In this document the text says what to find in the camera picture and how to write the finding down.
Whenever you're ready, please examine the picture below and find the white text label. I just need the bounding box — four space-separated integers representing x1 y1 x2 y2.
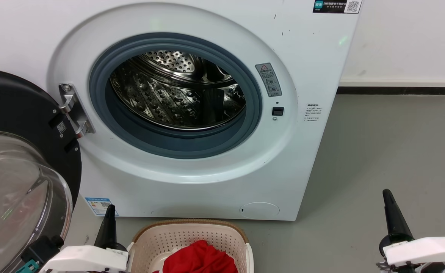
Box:
304 103 323 122

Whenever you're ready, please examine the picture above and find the round white filter cover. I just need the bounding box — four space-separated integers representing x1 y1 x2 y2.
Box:
240 202 280 219

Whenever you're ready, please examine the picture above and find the black washer door with glass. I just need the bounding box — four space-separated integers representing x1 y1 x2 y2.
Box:
0 67 83 273

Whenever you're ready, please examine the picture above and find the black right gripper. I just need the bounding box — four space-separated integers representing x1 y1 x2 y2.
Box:
376 189 445 273

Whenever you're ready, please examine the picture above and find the stainless steel washing machine drum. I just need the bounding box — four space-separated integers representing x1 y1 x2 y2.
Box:
110 50 246 130

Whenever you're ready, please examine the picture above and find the grey rubber door gasket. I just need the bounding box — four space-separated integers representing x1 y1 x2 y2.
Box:
89 33 263 159

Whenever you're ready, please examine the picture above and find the cream perforated laundry basket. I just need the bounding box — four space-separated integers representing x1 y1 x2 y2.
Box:
128 219 254 273

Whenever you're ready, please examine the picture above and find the silver metal door hinge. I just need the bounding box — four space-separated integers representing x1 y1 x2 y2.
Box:
58 83 95 139

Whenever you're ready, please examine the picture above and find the grey warning sticker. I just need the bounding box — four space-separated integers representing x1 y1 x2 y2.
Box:
255 63 283 97

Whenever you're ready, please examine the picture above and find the blue energy label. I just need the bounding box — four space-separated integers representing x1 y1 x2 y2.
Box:
85 197 119 217

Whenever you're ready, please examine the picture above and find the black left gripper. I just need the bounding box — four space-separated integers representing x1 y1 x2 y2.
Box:
94 204 128 252

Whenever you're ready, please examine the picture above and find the red cloth garment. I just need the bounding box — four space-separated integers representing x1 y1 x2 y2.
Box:
152 240 239 273

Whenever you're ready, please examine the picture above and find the white front-load washing machine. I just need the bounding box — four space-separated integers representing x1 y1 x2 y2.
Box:
0 0 361 221

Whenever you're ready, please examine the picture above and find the black baseboard strip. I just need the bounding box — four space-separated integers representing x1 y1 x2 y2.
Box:
336 87 445 95

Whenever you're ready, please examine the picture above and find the black teal cable connector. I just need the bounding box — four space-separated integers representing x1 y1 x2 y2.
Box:
16 235 64 273

